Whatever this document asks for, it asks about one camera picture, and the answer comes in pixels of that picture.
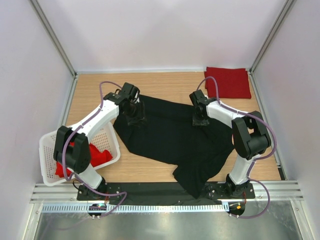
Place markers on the bright red t shirt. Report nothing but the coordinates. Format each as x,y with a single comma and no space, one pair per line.
97,158

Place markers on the folded dark red t shirt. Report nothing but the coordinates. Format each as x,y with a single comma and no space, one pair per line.
232,83

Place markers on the black t shirt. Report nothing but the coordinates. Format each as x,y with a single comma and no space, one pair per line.
168,135

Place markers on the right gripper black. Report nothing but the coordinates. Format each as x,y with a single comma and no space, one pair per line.
196,122

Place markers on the aluminium frame rail front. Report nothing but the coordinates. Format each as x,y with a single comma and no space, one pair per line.
279,190

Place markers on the white plastic laundry basket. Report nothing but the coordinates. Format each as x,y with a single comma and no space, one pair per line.
105,139

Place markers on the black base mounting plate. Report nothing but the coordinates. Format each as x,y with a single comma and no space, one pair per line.
165,194

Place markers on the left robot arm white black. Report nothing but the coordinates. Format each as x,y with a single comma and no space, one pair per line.
72,143

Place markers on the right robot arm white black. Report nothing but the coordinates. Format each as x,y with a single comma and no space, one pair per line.
250,136

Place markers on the white slotted cable duct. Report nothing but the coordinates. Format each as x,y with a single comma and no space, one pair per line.
99,208

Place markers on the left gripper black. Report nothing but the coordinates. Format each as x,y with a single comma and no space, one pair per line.
140,117

